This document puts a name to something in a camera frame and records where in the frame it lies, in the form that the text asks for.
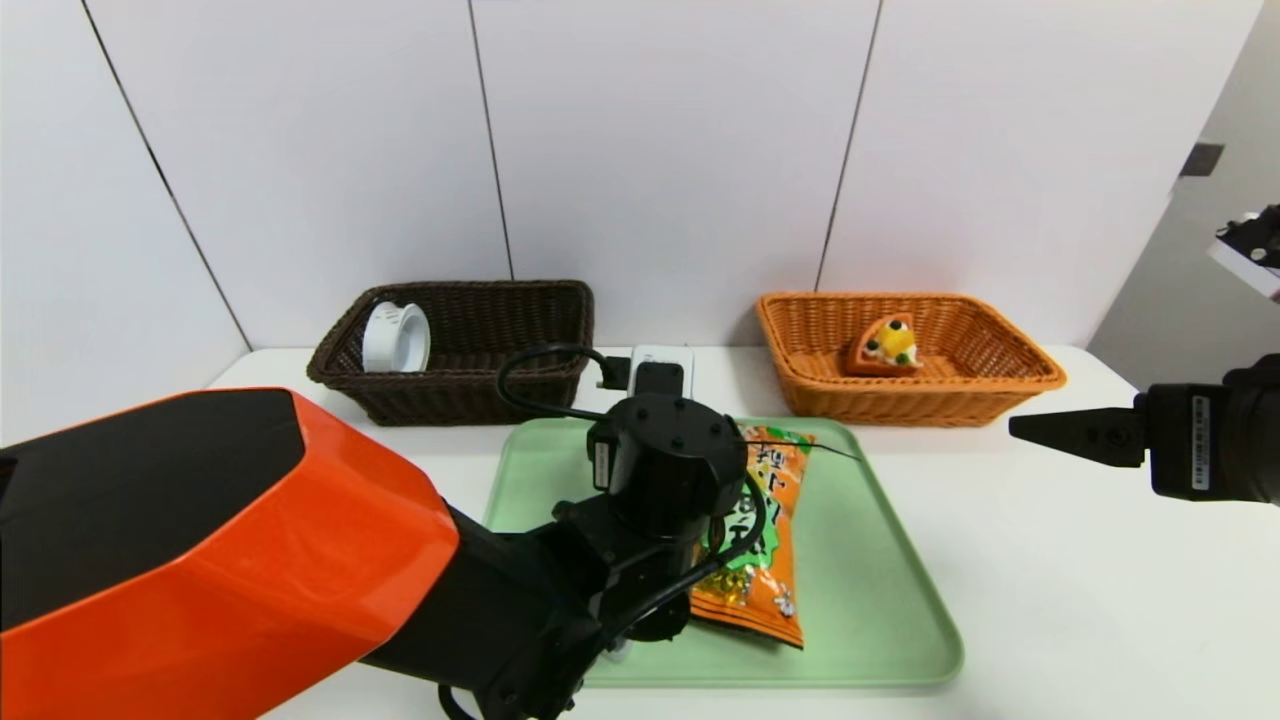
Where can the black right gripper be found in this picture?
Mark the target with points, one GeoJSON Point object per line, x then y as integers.
{"type": "Point", "coordinates": [1190, 441]}

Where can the toy cake slice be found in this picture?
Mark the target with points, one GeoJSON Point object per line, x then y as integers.
{"type": "Point", "coordinates": [885, 350]}

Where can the orange snack bag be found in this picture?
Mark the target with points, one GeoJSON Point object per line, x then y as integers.
{"type": "Point", "coordinates": [775, 590]}

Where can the white tape roll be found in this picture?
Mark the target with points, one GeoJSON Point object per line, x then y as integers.
{"type": "Point", "coordinates": [396, 340]}

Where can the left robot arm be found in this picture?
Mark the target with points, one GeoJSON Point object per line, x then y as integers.
{"type": "Point", "coordinates": [250, 550]}

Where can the orange wicker basket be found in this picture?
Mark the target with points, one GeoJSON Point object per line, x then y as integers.
{"type": "Point", "coordinates": [900, 400]}

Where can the dark brown wicker basket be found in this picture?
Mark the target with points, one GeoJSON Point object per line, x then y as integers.
{"type": "Point", "coordinates": [420, 400]}

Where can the light green plastic tray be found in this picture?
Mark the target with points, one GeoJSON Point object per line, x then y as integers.
{"type": "Point", "coordinates": [880, 560]}

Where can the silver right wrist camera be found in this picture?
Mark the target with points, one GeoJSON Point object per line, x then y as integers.
{"type": "Point", "coordinates": [1255, 260]}

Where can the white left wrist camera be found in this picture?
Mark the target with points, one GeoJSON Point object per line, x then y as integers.
{"type": "Point", "coordinates": [660, 352]}

